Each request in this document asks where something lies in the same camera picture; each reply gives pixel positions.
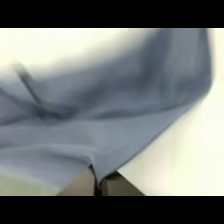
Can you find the blue shirt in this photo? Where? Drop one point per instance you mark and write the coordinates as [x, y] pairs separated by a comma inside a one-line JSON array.
[[110, 110]]

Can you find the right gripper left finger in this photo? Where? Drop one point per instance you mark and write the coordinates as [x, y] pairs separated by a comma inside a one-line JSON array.
[[81, 185]]

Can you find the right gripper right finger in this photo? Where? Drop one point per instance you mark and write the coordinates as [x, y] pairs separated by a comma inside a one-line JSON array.
[[118, 186]]

